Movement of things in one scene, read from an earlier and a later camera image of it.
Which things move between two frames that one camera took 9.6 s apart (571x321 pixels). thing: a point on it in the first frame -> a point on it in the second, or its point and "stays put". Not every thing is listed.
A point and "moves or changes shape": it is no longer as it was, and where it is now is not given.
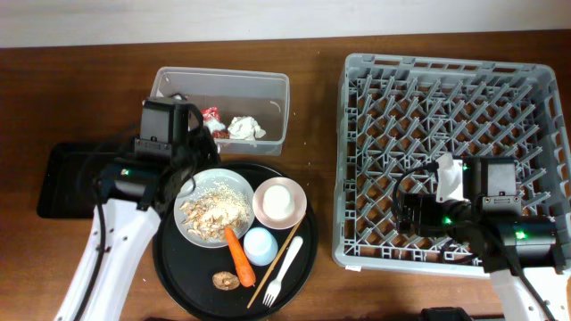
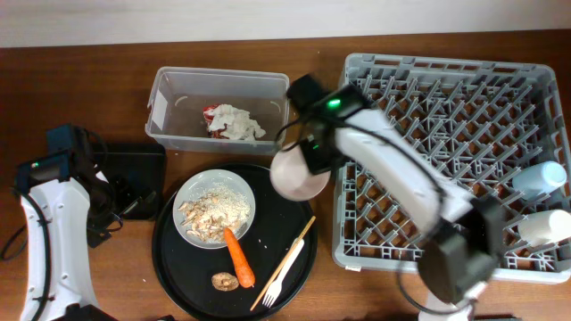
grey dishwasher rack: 399,115 stays put
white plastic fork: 274,289 stays put
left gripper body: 197,155 -> 107,208
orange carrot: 246,274 stays put
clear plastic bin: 245,111 stays put
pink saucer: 279,203 -> 293,178
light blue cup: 260,248 -> 535,180
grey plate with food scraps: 209,201 stays put
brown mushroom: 225,280 stays put
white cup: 278,204 moves or changes shape
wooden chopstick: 276,262 -> 312,220
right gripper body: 434,219 -> 320,159
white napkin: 244,128 stays put
